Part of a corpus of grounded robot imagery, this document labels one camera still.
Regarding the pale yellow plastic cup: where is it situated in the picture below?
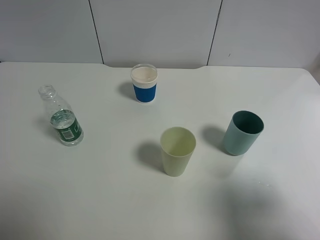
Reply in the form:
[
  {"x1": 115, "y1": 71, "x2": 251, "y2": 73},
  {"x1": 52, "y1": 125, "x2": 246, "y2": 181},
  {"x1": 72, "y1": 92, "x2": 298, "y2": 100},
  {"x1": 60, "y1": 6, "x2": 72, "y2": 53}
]
[{"x1": 160, "y1": 126, "x2": 197, "y2": 177}]

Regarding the teal blue plastic cup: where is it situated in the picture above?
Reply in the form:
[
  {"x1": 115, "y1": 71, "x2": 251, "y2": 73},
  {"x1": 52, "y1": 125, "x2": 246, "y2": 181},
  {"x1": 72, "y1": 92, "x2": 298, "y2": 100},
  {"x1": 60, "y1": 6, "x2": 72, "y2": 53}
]
[{"x1": 222, "y1": 110, "x2": 264, "y2": 156}]

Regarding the blue sleeved white cup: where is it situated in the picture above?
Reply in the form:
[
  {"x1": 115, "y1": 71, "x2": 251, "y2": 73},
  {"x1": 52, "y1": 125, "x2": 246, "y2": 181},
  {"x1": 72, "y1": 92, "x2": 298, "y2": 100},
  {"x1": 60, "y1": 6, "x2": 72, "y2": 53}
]
[{"x1": 130, "y1": 64, "x2": 158, "y2": 103}]

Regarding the clear bottle green label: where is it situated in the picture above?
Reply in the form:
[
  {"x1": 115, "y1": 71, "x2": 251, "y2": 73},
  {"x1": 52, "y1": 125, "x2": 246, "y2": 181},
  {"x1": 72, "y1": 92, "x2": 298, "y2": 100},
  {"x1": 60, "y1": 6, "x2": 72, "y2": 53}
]
[{"x1": 38, "y1": 84, "x2": 84, "y2": 147}]

